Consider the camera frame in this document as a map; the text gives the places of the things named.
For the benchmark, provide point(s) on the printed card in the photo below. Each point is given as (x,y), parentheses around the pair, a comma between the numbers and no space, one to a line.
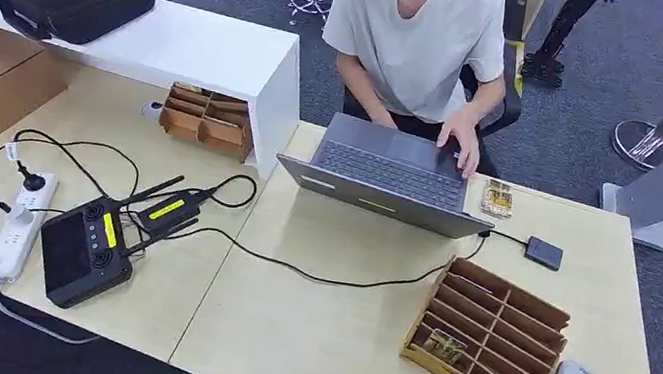
(444,346)

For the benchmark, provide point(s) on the wooden card box with dividers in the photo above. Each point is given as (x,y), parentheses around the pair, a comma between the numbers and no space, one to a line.
(494,335)

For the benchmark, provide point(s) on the grey laptop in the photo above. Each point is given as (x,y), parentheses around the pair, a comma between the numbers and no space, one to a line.
(391,171)

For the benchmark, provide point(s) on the black remote controller with screen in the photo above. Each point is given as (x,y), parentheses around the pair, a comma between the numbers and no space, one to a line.
(72,254)

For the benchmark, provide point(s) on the person's left hand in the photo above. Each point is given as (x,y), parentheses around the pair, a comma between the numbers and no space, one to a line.
(461,138)

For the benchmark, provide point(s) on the black power plug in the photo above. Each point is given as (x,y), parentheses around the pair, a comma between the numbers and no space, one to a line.
(33,181)

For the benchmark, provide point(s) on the black office chair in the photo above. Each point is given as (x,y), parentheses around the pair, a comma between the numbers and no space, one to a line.
(509,103)

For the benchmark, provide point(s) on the white power strip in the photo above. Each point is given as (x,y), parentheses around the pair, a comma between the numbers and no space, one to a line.
(15,240)

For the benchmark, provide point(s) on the white desk shelf riser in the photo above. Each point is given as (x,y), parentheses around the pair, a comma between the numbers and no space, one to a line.
(190,42)

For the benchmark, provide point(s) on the small cardboard divider box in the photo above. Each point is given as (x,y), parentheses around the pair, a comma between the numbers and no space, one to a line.
(183,123)

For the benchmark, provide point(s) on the small white round object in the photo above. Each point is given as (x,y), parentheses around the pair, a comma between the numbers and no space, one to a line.
(152,110)

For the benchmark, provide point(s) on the black transmitter with antennas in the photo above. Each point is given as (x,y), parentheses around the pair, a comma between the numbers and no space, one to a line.
(171,211)

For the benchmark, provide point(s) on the white power plug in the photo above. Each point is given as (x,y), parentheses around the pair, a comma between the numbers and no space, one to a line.
(20,214)

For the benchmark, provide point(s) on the small black external drive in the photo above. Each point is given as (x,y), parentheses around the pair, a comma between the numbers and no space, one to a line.
(544,252)

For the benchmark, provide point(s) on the standing person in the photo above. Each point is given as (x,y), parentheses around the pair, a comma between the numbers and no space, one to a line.
(565,18)

